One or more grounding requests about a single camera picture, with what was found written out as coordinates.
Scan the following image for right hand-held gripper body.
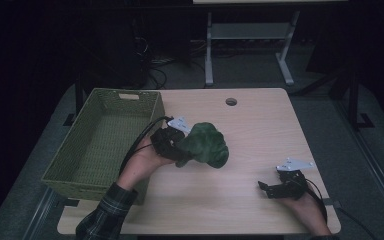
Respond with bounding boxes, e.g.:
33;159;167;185
275;157;315;200

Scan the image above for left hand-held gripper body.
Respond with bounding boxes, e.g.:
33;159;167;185
149;115;192;161

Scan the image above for green plush garment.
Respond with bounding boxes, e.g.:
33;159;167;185
174;121;230;169

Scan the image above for green woven basket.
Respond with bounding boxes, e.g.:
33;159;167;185
40;87;166;205

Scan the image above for person's right hand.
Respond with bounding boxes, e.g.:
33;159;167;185
281;191;333;237

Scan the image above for person's left hand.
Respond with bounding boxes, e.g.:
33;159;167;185
117;138;176;192

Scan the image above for grey metal stand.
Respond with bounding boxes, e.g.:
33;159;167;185
204;11;301;87

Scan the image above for thin black left gripper wire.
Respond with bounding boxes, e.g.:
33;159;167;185
126;143;155;162

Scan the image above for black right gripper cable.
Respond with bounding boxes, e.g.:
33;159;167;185
304;178;379;240

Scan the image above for black floor cables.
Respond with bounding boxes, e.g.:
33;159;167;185
144;54;176;90

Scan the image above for aluminium floor rail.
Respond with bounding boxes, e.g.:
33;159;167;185
21;188;59;240
333;99;384;231

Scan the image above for black metal post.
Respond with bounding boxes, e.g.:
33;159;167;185
329;66;375;132

